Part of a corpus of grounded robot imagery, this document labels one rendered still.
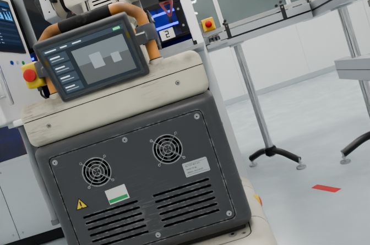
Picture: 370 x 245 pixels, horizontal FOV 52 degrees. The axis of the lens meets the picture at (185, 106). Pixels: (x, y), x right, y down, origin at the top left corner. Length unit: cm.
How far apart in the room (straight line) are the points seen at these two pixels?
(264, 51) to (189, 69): 597
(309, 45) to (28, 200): 564
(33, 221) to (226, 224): 178
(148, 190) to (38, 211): 164
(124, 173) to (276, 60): 606
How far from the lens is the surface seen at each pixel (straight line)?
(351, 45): 225
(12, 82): 215
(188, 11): 230
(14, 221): 275
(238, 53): 243
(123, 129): 105
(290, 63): 704
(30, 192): 264
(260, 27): 242
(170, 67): 102
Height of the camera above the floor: 75
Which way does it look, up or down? 4 degrees down
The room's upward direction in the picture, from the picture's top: 19 degrees counter-clockwise
